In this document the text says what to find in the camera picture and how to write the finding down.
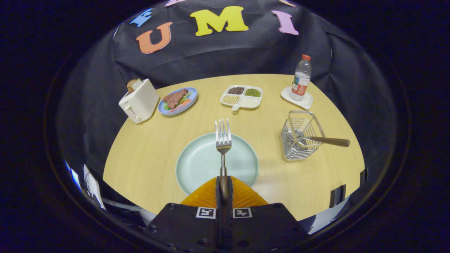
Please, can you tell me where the white toaster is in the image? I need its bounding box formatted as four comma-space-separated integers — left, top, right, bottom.
118, 78, 160, 124

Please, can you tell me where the brown steak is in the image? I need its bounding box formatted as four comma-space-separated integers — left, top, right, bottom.
162, 89, 189, 109

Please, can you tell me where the green lettuce leaf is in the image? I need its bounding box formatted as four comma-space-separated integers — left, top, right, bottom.
163, 91, 193, 111

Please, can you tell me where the white coaster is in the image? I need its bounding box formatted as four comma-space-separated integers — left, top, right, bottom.
281, 86, 314, 110

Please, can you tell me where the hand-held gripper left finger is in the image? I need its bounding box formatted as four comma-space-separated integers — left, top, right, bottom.
148, 175, 225, 253

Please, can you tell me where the clear plastic water bottle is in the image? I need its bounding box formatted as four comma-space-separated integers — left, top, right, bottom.
290, 54, 312, 102

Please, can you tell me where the pale green plate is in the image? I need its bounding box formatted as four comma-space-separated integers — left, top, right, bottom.
175, 132, 259, 196

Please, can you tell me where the white divided tray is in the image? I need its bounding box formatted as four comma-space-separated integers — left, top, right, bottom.
220, 85, 263, 111

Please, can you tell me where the blue plate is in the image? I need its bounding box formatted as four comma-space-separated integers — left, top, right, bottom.
157, 87, 198, 116

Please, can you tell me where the wooden-handled metal fork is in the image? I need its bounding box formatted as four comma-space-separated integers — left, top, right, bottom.
215, 118, 232, 197

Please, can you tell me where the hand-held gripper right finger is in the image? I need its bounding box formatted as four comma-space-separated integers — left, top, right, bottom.
224, 175, 310, 253

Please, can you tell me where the black backdrop cloth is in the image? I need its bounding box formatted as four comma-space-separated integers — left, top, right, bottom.
56, 0, 398, 197

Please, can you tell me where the wooden-handled metal spoon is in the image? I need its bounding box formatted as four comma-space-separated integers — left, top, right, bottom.
288, 130, 351, 147

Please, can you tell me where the metal wire cutlery basket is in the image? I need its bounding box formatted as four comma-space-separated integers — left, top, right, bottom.
280, 110, 326, 162

